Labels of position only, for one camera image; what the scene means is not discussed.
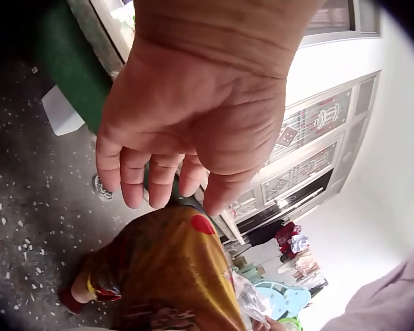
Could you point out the person's left middle finger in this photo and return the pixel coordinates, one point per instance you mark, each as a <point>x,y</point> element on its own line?
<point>162,182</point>

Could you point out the person's left thumb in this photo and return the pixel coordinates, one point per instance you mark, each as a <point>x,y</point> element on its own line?
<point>224,189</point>

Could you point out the person's left hand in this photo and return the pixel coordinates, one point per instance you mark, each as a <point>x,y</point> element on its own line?
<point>200,103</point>

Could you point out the pile of clothes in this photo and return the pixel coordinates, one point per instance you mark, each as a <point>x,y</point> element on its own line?
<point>300,251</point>

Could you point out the green plastic stool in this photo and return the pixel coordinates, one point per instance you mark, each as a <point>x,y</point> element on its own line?
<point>250,272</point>

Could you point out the person's left index finger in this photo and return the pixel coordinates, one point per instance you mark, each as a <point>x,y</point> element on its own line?
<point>191,176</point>

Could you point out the metal cabinet with patterned glass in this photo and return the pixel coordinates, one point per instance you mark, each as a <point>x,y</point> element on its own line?
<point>314,148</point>

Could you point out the person's right hand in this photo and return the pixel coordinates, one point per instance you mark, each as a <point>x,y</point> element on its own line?
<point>270,324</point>

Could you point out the person's left little finger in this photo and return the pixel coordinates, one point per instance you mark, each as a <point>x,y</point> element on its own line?
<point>107,165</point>

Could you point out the round floor drain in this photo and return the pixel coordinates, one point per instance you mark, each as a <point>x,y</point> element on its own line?
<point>102,188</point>

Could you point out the person's left ring finger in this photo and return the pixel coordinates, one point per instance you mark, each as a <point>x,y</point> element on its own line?
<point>134,182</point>

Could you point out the blue plastic chair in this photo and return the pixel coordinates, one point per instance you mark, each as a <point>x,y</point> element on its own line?
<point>289,300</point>

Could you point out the white rectangular piece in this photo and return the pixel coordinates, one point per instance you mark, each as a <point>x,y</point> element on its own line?
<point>62,110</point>

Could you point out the clear bag of packets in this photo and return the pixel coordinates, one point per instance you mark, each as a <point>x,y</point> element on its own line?
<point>252,300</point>

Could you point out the window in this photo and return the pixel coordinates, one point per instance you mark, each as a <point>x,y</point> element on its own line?
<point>334,20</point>

